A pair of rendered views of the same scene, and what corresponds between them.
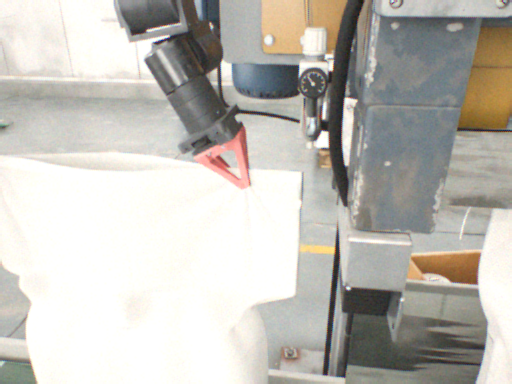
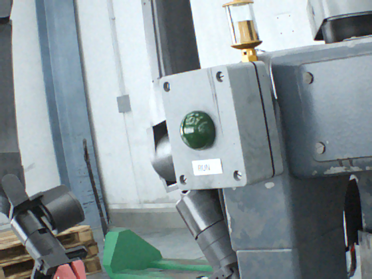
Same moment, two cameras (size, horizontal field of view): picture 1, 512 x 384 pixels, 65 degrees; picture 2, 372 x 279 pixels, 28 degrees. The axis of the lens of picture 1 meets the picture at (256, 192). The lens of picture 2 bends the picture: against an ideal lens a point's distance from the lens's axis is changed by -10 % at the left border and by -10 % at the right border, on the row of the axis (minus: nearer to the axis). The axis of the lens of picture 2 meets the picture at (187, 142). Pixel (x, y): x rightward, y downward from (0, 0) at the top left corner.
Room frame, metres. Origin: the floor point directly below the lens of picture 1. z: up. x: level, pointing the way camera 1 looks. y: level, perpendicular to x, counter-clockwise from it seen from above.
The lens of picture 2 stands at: (-0.23, -0.49, 1.31)
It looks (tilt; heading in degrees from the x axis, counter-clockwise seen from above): 3 degrees down; 39
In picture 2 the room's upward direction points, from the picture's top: 10 degrees counter-clockwise
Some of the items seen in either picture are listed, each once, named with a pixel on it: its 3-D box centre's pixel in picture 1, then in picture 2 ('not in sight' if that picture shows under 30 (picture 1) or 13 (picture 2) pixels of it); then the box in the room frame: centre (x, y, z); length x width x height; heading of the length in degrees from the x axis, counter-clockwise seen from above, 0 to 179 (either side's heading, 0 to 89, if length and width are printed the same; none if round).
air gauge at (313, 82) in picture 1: (313, 82); not in sight; (0.51, -0.07, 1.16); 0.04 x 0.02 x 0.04; 82
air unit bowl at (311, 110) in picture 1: (311, 118); (344, 253); (0.54, -0.07, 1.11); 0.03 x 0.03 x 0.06
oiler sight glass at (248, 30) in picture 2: not in sight; (242, 23); (0.34, -0.11, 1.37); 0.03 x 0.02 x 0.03; 82
